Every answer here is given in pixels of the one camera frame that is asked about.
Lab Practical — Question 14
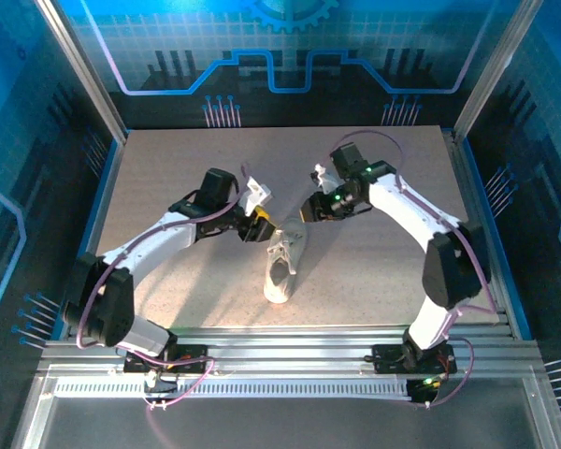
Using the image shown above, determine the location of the white shoelace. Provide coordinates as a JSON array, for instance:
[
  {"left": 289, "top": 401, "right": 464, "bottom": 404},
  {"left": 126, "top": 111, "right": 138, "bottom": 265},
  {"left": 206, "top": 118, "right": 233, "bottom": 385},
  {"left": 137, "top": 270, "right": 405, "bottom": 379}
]
[{"left": 268, "top": 231, "right": 305, "bottom": 275}]

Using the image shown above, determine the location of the white canvas shoe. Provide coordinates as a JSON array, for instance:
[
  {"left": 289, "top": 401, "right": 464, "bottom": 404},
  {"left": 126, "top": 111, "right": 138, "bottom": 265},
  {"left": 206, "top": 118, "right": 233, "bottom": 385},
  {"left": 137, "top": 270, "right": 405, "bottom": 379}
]
[{"left": 263, "top": 217, "right": 309, "bottom": 304}]

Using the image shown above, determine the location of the black control board with lights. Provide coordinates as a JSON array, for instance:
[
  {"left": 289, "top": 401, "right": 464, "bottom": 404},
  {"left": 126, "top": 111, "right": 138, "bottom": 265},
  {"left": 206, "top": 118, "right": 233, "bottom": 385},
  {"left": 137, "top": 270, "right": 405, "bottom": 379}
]
[{"left": 407, "top": 373, "right": 450, "bottom": 407}]

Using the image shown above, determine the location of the aluminium front frame rail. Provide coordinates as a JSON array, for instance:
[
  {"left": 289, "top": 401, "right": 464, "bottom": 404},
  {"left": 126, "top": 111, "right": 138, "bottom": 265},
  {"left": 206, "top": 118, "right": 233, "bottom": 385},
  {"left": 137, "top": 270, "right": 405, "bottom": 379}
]
[{"left": 36, "top": 326, "right": 543, "bottom": 375}]

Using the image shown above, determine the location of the aluminium side frame rail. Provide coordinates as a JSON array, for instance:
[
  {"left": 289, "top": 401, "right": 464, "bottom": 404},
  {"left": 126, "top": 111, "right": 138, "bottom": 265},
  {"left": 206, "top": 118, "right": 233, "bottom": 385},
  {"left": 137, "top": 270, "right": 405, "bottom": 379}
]
[{"left": 441, "top": 130, "right": 515, "bottom": 338}]

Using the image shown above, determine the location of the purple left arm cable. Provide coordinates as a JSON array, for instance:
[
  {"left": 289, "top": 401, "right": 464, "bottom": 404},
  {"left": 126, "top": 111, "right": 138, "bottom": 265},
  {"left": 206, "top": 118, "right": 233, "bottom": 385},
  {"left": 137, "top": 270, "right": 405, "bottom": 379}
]
[{"left": 76, "top": 162, "right": 252, "bottom": 413}]

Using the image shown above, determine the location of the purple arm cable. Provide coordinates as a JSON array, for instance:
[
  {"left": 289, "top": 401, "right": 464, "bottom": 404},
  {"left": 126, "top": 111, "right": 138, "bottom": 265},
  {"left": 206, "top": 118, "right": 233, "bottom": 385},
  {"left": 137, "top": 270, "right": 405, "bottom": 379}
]
[
  {"left": 326, "top": 129, "right": 499, "bottom": 409},
  {"left": 76, "top": 162, "right": 252, "bottom": 413}
]

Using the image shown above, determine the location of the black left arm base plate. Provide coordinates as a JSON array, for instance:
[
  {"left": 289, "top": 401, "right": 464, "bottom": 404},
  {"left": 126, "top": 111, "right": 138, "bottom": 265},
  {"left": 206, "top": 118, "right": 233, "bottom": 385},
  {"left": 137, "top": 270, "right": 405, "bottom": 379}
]
[{"left": 123, "top": 343, "right": 209, "bottom": 375}]

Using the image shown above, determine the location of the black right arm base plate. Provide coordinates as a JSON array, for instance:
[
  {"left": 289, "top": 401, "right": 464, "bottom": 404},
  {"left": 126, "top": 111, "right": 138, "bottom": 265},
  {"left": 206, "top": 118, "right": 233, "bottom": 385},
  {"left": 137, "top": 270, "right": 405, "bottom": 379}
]
[{"left": 371, "top": 343, "right": 457, "bottom": 375}]

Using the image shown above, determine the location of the white slotted cable duct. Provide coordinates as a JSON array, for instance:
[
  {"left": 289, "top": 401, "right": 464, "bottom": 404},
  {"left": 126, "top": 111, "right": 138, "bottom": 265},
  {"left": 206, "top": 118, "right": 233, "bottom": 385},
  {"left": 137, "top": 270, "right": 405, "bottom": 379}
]
[{"left": 53, "top": 377, "right": 412, "bottom": 401}]

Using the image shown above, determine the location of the aluminium left corner post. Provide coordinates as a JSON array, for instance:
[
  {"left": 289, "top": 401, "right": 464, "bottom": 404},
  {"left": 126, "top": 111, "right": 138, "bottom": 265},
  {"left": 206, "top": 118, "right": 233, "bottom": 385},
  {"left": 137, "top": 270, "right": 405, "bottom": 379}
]
[{"left": 35, "top": 0, "right": 128, "bottom": 144}]

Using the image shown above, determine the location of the aluminium corner post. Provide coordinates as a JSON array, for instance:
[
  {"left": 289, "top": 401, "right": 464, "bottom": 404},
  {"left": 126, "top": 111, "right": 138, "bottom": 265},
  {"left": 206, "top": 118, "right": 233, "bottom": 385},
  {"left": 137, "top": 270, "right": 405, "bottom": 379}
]
[
  {"left": 35, "top": 0, "right": 128, "bottom": 144},
  {"left": 453, "top": 0, "right": 546, "bottom": 137}
]

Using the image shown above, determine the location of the aluminium right corner post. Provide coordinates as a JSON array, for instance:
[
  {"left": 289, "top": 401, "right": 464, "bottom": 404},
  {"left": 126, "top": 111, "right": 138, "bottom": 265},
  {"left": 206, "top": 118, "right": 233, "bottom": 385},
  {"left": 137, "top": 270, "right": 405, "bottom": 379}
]
[{"left": 453, "top": 0, "right": 546, "bottom": 137}]

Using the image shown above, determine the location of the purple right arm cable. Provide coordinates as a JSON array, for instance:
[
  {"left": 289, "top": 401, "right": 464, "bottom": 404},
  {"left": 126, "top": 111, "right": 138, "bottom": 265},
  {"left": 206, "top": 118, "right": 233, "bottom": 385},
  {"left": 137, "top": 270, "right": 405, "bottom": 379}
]
[{"left": 326, "top": 129, "right": 499, "bottom": 409}]

